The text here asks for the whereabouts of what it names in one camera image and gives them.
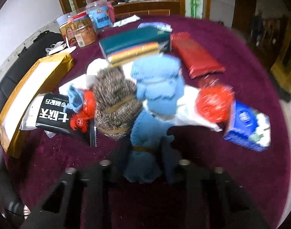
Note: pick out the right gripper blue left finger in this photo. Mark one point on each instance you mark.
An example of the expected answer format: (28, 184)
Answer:
(119, 160)

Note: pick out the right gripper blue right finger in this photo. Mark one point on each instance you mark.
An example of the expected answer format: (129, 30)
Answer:
(177, 146)

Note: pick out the white plastic bag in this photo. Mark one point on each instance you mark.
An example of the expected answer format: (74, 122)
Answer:
(188, 109)

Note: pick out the light blue knitted cloth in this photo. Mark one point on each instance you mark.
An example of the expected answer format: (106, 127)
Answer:
(151, 154)

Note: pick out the red plastic bag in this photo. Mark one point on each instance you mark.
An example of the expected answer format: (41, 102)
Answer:
(214, 99)

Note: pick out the blue tissue pack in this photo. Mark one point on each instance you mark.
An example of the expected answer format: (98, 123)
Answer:
(248, 127)

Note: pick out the small red bag bundle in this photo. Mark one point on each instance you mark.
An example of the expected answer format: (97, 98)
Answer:
(79, 120)

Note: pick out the brown speckled knitted cloth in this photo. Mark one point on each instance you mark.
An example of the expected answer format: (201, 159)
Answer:
(117, 106)

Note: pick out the black snack packet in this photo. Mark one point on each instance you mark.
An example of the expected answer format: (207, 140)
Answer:
(52, 112)

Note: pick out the light blue knitted bundle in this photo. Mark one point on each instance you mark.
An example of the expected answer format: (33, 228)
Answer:
(159, 82)

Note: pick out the red foil pouch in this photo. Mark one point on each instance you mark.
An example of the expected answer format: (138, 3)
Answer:
(198, 61)

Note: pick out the colored paper stack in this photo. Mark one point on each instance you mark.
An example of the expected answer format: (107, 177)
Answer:
(132, 53)

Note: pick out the teal facial tissue box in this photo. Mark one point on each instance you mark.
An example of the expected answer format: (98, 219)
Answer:
(135, 37)

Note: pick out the blue white wipes packet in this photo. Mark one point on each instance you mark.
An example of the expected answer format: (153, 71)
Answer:
(158, 25)

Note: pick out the yellow tray box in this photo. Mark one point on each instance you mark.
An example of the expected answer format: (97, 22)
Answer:
(42, 77)

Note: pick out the white paper packet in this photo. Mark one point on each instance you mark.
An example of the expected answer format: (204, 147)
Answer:
(126, 21)

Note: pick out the wooden sideboard cabinet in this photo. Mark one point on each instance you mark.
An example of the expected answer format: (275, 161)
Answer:
(154, 7)

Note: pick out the brown label jar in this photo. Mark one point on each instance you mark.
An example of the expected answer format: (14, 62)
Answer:
(82, 29)

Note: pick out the black leather sofa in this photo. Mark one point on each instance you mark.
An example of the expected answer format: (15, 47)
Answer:
(27, 57)

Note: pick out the blue label plastic jar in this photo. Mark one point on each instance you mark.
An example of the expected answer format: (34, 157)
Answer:
(98, 12)

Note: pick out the red lid snack jar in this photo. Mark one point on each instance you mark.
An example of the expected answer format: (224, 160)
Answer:
(66, 30)

